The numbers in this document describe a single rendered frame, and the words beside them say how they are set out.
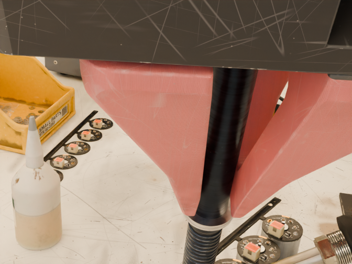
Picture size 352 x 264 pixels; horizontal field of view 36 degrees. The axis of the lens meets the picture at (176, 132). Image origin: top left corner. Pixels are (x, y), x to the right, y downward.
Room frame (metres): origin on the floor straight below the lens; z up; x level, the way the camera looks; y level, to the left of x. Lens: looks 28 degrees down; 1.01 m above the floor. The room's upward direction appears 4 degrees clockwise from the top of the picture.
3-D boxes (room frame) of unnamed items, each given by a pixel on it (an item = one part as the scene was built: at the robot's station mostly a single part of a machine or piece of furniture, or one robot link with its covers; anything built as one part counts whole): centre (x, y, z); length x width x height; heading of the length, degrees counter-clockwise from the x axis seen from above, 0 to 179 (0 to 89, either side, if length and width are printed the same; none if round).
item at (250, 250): (0.24, -0.05, 0.82); 0.01 x 0.01 x 0.01; 53
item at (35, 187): (0.32, 0.10, 0.80); 0.03 x 0.03 x 0.10
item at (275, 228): (0.26, -0.06, 0.82); 0.01 x 0.01 x 0.01; 53
